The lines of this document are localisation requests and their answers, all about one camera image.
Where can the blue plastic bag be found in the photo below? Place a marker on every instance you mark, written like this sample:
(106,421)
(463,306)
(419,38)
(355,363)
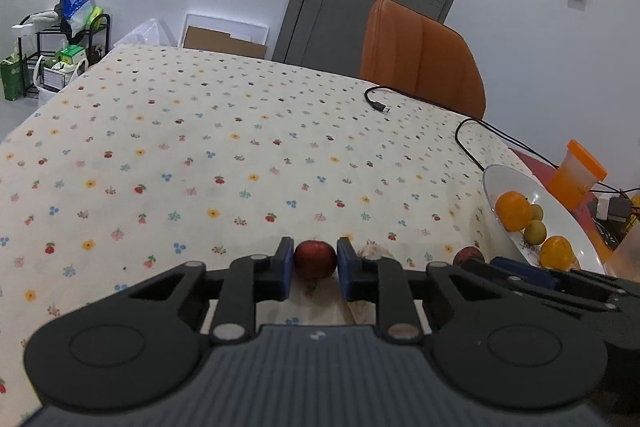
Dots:
(76,13)

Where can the large orange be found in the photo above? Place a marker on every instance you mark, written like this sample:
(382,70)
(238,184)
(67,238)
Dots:
(513,210)
(556,253)

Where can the black metal shelf rack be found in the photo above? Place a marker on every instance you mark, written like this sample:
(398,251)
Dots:
(37,43)

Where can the clear plastic bag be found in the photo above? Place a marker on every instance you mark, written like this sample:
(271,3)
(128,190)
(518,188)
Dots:
(149,33)

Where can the white plastic bag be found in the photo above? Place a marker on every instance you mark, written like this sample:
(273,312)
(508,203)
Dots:
(49,80)

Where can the dark purple plum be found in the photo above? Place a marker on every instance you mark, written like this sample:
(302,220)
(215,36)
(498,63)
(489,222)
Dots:
(468,253)

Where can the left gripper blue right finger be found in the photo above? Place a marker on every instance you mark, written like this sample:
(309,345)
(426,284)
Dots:
(380,282)

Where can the red plum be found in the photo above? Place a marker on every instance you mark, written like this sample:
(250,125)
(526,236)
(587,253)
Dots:
(314,260)

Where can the green plum far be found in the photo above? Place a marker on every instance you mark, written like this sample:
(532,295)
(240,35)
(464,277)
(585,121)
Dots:
(537,212)

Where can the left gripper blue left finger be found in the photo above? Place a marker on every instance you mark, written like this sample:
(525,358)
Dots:
(248,281)

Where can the white power adapter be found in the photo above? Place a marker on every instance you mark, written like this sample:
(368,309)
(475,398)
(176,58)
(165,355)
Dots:
(613,208)

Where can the floral white tablecloth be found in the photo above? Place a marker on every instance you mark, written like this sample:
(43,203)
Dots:
(158,156)

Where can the green plum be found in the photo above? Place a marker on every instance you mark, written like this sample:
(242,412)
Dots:
(535,233)
(537,212)

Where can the green plum near centre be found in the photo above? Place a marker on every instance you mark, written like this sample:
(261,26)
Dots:
(535,233)

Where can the orange lidded plastic cup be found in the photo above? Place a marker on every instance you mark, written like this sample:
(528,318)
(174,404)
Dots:
(574,178)

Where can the orange leather chair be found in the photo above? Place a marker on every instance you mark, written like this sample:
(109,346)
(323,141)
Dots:
(410,52)

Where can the flat cardboard box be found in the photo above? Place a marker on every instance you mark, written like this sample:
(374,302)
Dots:
(216,34)

